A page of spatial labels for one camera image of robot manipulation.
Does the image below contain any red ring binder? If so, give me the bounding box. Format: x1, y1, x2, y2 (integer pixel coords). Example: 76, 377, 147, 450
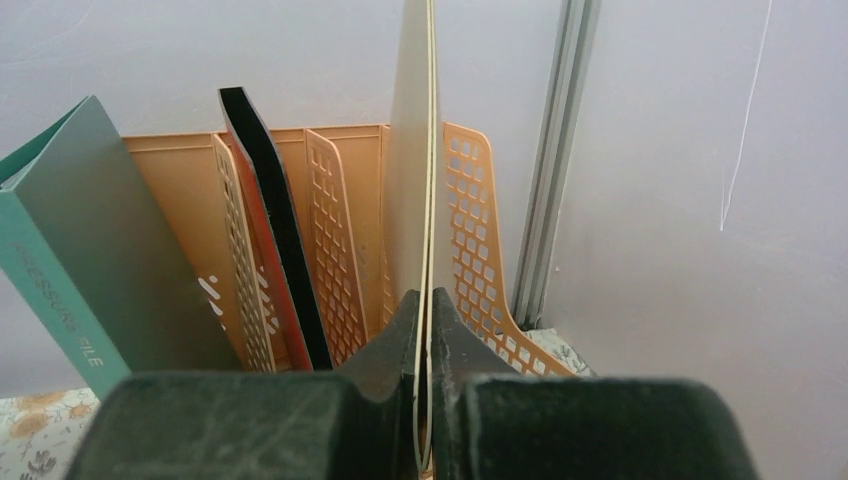
218, 86, 333, 371

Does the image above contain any floral table mat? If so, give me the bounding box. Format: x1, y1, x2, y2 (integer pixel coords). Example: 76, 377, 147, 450
0, 327, 598, 480

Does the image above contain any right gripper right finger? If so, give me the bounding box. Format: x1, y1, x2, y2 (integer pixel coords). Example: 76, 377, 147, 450
431, 288, 758, 479

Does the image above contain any aluminium corner frame post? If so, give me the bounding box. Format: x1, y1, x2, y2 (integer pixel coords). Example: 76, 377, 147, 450
511, 0, 602, 331

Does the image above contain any peach plastic file organizer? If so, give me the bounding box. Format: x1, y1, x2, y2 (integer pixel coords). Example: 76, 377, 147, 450
126, 123, 570, 375

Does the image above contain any beige notebook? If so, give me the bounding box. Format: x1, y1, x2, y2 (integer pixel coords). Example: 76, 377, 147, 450
383, 1, 438, 473

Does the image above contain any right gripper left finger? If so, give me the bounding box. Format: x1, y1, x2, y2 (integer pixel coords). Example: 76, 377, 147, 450
67, 290, 420, 479

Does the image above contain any teal folder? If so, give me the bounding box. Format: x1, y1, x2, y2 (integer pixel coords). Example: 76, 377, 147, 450
1, 95, 241, 398

